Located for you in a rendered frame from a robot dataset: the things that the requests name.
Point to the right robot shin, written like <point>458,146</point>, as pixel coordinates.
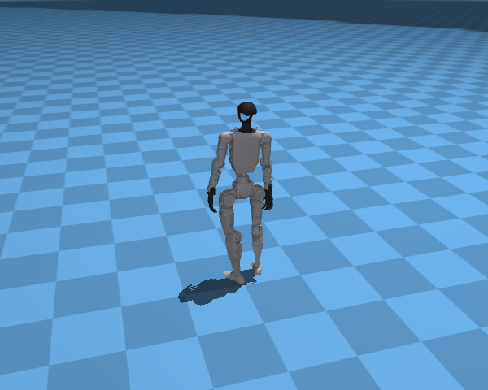
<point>257,246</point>

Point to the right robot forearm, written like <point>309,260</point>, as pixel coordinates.
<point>267,177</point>

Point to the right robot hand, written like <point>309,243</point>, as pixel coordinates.
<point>268,198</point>

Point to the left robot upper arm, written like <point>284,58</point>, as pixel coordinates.
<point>223,139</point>

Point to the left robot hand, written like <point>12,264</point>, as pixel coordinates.
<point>210,199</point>

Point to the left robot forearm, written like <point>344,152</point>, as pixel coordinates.
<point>215,174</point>

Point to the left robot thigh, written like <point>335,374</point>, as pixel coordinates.
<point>226,201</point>

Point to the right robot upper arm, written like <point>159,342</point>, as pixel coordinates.
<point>266,149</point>

